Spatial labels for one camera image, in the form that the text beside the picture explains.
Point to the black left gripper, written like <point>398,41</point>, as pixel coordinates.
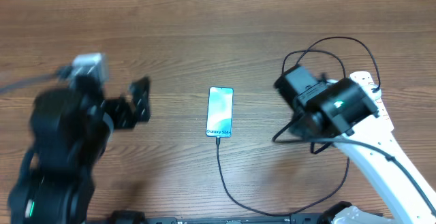
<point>141,91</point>

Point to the blue Galaxy smartphone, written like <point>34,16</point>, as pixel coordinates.
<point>219,113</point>

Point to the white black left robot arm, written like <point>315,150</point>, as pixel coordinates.
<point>71,127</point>

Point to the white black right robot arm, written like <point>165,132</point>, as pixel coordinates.
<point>409,197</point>

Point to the white power extension strip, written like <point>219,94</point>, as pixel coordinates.
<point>351,100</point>

